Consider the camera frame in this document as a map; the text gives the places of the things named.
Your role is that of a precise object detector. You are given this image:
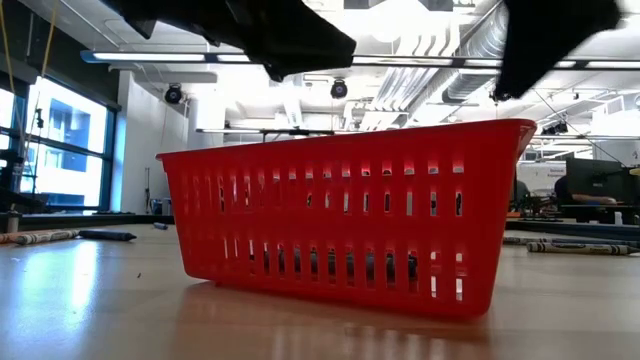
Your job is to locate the yellow hanging cord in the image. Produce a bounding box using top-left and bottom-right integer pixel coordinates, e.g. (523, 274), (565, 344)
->
(22, 0), (57, 151)
(0, 0), (24, 166)

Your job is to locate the small grey cylinder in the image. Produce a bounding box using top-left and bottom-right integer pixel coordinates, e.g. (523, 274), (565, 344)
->
(4, 209), (22, 235)

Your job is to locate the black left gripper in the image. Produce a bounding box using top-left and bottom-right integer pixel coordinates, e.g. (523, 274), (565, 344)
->
(99, 0), (358, 83)

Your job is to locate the white ceiling conduit bundle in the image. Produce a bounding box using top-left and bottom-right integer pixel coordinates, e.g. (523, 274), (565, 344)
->
(372, 29), (456, 131)

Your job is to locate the red plastic basket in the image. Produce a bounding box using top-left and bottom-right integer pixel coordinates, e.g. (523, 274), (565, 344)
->
(155, 118), (538, 320)

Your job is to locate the black computer monitor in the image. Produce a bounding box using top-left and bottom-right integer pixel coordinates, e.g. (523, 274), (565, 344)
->
(565, 157), (625, 204)

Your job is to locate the silver round ceiling duct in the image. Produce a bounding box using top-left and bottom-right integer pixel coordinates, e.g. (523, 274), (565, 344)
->
(442, 9), (506, 104)

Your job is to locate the large window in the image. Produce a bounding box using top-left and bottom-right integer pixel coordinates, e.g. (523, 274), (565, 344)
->
(0, 74), (119, 214)

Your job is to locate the person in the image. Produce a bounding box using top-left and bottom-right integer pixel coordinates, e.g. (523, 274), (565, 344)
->
(553, 174), (619, 207)
(513, 179), (531, 214)

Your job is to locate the black equipment stand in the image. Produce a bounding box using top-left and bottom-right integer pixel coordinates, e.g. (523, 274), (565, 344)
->
(0, 149), (49, 214)

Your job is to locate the overhead LED light bar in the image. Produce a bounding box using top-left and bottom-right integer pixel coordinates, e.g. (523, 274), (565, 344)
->
(79, 48), (640, 71)

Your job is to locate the black aluminium rig frame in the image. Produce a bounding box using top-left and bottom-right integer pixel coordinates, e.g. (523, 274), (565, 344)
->
(0, 212), (640, 242)

